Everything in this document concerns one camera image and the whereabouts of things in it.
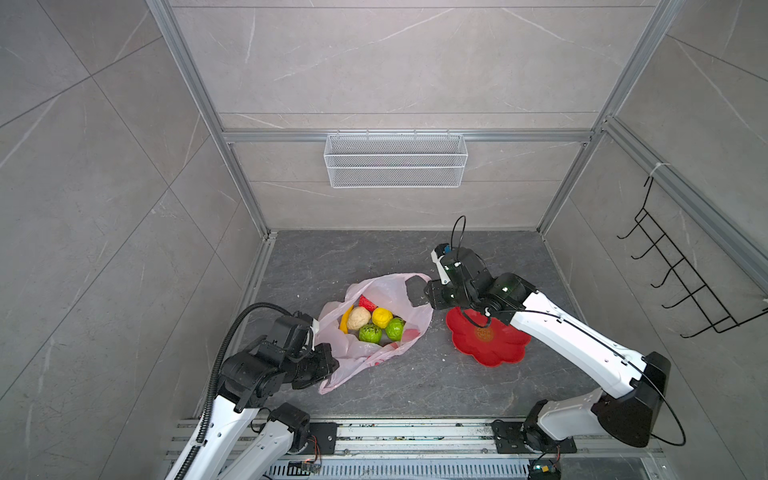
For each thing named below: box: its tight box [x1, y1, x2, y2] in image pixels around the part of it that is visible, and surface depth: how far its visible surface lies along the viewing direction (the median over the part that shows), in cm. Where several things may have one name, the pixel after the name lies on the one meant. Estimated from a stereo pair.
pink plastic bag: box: [318, 273, 433, 395], surface depth 78 cm
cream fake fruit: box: [347, 306, 371, 330], surface depth 92 cm
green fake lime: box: [386, 318, 404, 342], surface depth 87 cm
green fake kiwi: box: [358, 324, 383, 344], surface depth 87 cm
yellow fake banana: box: [340, 304, 355, 334], surface depth 92 cm
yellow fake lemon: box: [372, 307, 393, 329], surface depth 91 cm
